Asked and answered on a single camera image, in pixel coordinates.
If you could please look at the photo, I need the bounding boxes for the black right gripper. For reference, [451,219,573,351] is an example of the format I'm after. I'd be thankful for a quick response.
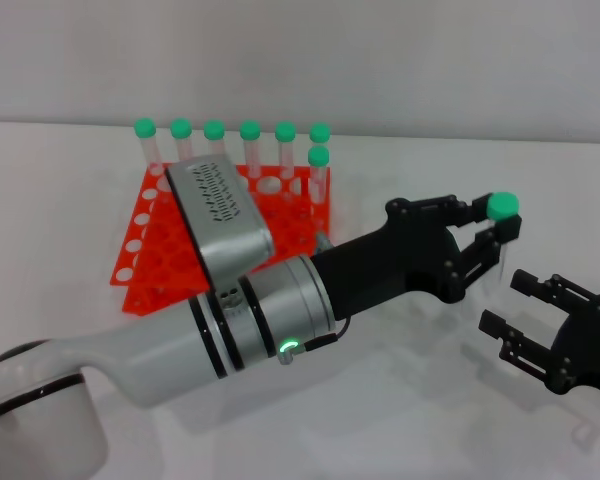
[478,268,600,402]

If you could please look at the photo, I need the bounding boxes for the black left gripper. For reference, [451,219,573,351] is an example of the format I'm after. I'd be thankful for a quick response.
[312,193,524,322]

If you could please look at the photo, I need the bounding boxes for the clear green-capped test tube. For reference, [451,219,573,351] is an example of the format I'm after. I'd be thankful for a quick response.
[307,145,331,206]
[134,117,162,176]
[309,122,332,149]
[169,118,197,165]
[485,191,522,282]
[239,120,264,180]
[274,121,298,181]
[202,119,229,157]

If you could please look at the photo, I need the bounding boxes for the orange plastic test tube rack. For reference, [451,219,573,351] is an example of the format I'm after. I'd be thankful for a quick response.
[108,162,332,314]

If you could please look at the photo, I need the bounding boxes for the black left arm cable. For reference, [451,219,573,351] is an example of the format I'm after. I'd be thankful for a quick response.
[277,316,352,366]

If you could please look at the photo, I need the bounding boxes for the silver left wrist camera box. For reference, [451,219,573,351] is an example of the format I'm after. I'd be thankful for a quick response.
[164,154,277,292]

